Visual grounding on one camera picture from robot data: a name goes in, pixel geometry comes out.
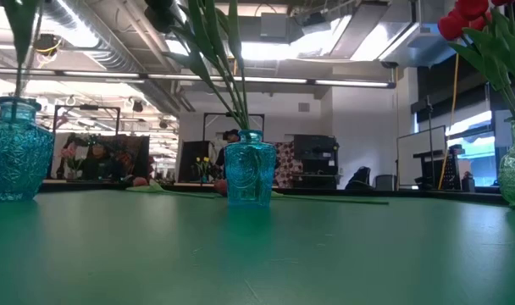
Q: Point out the bright window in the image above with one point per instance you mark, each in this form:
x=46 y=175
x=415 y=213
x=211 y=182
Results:
x=473 y=161

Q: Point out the floral patterned cloth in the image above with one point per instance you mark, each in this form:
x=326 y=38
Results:
x=288 y=161

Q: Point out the black equipment rack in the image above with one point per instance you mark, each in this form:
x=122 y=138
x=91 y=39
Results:
x=452 y=169

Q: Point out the person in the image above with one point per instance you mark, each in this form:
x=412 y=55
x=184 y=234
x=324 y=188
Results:
x=97 y=159
x=231 y=135

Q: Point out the corrugated silver ceiling duct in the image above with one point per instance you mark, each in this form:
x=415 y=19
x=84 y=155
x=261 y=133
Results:
x=113 y=59

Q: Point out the white board on stand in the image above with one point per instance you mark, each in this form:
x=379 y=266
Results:
x=418 y=156

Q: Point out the gray wall vent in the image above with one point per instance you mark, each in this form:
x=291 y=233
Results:
x=303 y=107

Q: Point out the gray ceiling box unit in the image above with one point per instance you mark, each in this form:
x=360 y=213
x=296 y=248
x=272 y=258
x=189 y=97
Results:
x=274 y=26

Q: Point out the pink flower bouquet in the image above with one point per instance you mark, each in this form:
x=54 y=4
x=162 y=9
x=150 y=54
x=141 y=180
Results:
x=70 y=154

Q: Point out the rectangular silver ceiling duct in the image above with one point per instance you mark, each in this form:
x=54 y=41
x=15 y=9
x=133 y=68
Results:
x=410 y=42

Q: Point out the black upright panel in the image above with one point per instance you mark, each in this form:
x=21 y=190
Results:
x=187 y=152

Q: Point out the yellow flowers in vase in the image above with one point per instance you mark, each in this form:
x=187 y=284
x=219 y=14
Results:
x=202 y=163

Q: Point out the black tripod pole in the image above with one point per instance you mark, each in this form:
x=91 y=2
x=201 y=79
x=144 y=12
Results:
x=430 y=140

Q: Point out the narrow blue glass vase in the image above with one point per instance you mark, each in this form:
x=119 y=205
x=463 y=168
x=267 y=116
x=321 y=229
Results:
x=250 y=169

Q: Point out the black overhead frame rig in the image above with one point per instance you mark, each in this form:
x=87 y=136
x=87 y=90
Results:
x=88 y=107
x=257 y=114

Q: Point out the wide blue star-cut glass vase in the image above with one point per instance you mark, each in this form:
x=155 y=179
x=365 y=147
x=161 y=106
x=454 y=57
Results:
x=16 y=161

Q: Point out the long ceiling light bar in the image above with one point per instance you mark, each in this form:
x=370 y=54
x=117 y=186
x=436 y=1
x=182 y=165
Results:
x=283 y=79

